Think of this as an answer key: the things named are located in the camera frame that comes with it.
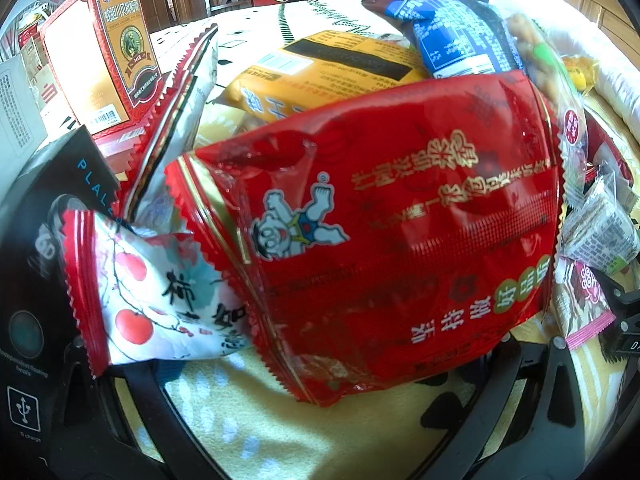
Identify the silver red-edged packet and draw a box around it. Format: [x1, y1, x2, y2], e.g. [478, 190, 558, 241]
[117, 24, 221, 236]

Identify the small white printed packet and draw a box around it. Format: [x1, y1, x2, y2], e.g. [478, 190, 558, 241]
[557, 170, 640, 276]

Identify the flat red box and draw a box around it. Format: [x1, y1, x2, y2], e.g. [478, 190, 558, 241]
[92, 120, 156, 181]

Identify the large red snack bag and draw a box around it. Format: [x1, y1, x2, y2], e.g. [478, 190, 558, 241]
[165, 70, 563, 408]

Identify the black box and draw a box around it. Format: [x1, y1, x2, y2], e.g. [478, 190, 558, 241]
[0, 125, 123, 480]

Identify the small yellow packet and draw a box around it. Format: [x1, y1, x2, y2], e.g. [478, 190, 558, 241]
[562, 55, 601, 96]

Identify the white red persimmon packet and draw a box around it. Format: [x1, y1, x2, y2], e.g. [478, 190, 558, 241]
[61, 208, 256, 378]

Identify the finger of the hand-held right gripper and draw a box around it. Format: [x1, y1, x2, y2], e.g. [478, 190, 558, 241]
[592, 270, 640, 321]

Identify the dark red snack packet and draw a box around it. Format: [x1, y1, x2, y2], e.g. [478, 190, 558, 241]
[582, 110, 636, 206]

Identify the orange yellow snack packet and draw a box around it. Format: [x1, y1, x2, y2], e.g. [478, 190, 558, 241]
[220, 30, 431, 123]

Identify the yellow patterned blanket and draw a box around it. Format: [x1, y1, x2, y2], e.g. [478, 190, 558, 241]
[47, 0, 640, 480]

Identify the clear peanut packet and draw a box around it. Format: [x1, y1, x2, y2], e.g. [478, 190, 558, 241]
[505, 12, 591, 206]

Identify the pink-edged snack packet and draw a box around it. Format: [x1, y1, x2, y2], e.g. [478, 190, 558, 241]
[550, 255, 618, 351]

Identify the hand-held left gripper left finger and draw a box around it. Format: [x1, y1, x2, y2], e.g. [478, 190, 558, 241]
[47, 337, 228, 480]

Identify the blue snack packet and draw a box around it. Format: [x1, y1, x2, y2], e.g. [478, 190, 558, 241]
[360, 0, 526, 81]

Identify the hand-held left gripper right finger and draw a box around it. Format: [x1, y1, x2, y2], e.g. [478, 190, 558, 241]
[432, 337, 591, 480]

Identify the orange red medicine box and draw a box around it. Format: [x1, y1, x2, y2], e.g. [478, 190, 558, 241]
[40, 0, 166, 136]

